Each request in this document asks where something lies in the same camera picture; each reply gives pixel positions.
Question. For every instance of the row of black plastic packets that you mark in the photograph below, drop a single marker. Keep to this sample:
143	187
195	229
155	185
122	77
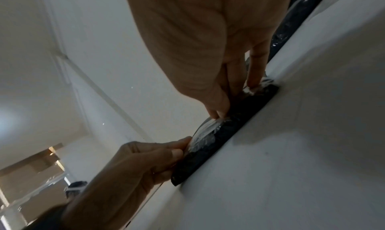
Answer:
294	17

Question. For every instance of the glossy black plastic bag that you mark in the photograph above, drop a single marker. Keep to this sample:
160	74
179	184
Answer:
240	110

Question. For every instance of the wooden door frame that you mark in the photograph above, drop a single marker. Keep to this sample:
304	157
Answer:
27	176

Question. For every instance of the person's left hand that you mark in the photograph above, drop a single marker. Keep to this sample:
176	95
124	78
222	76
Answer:
120	184

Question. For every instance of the person's right hand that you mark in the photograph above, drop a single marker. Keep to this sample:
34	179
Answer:
195	34

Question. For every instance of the clear tape strip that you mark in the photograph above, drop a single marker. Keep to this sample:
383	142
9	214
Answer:
207	134

